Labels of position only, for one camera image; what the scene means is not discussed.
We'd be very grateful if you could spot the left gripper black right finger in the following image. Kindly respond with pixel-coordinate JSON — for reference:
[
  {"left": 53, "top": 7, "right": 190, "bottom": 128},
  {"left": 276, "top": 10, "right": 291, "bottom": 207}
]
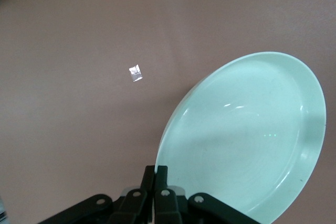
[{"left": 153, "top": 165, "right": 185, "bottom": 224}]

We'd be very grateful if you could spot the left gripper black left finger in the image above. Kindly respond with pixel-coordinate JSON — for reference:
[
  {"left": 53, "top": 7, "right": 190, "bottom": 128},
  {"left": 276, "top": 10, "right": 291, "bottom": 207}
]
[{"left": 115, "top": 165, "right": 156, "bottom": 224}]

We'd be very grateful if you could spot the pale green round plate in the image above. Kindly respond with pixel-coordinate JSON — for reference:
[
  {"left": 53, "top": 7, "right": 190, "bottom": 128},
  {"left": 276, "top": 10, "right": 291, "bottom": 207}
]
[{"left": 154, "top": 51, "right": 327, "bottom": 224}]

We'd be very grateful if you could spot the small clear tape square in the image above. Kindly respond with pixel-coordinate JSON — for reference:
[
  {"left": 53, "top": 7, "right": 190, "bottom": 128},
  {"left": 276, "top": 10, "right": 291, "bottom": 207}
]
[{"left": 128, "top": 63, "right": 144, "bottom": 83}]

